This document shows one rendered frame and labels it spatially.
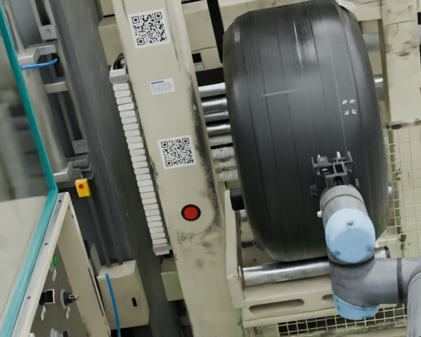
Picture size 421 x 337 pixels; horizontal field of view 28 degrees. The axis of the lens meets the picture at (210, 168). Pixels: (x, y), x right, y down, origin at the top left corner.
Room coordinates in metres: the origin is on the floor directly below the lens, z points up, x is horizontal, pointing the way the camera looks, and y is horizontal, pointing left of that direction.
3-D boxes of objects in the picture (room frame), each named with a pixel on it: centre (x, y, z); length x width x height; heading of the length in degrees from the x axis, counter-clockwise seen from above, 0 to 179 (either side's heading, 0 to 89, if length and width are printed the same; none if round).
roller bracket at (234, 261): (1.75, -0.02, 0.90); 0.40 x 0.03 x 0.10; 174
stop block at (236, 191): (1.86, -0.05, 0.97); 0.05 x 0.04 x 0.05; 174
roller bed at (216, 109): (2.14, -0.02, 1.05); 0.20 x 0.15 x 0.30; 84
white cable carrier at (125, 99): (1.72, 0.15, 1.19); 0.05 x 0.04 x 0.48; 174
